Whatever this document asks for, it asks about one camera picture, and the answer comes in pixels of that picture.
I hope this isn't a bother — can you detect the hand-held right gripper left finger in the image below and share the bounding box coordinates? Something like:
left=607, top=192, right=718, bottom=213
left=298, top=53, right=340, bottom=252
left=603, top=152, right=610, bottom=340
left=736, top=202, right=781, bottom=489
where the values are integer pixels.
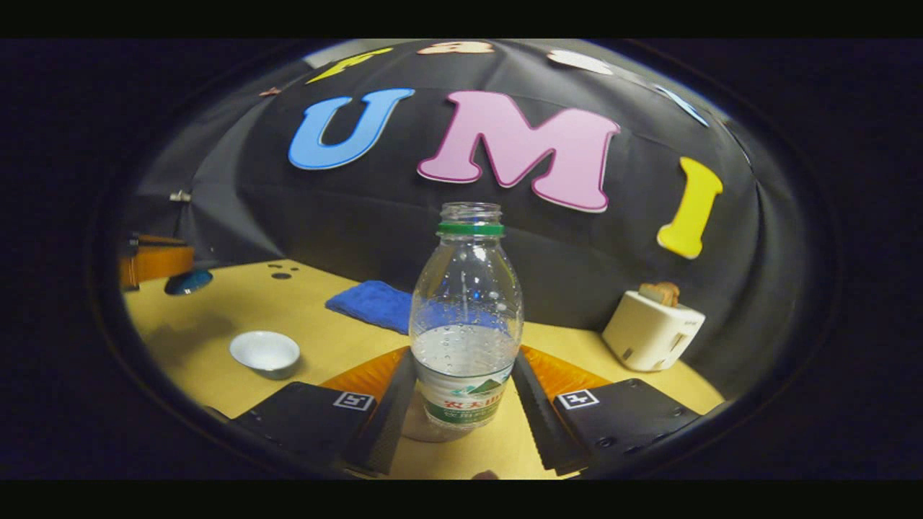
left=231, top=347, right=418, bottom=476

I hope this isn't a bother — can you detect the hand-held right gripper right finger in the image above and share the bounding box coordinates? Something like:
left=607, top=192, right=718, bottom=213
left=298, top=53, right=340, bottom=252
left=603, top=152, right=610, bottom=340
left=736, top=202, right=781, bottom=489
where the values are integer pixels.
left=512, top=345, right=702, bottom=476

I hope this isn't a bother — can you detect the round brown coaster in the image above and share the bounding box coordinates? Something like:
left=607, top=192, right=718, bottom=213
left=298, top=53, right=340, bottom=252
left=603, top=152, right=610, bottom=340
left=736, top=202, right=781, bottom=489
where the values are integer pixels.
left=400, top=389, right=462, bottom=443

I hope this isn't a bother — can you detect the clear plastic water bottle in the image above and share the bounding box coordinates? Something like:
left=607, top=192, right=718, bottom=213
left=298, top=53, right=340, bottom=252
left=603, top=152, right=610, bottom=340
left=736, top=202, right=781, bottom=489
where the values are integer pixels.
left=409, top=203, right=524, bottom=443

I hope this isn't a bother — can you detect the blue towel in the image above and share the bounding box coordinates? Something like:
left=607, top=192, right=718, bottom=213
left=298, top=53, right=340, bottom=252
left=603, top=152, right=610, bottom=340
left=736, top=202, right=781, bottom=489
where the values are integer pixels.
left=324, top=280, right=433, bottom=336

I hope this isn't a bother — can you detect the white toaster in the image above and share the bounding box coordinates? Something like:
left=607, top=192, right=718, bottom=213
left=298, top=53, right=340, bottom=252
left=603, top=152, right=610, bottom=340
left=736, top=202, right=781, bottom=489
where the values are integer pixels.
left=602, top=290, right=706, bottom=373

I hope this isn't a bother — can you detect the toast slice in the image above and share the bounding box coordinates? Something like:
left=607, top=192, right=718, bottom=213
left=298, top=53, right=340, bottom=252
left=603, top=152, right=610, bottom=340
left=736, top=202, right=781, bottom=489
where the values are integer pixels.
left=639, top=282, right=680, bottom=307

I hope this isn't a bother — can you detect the black backdrop cloth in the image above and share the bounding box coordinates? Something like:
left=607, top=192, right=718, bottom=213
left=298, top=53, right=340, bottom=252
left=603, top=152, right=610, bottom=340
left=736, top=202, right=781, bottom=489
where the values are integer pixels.
left=123, top=40, right=830, bottom=401

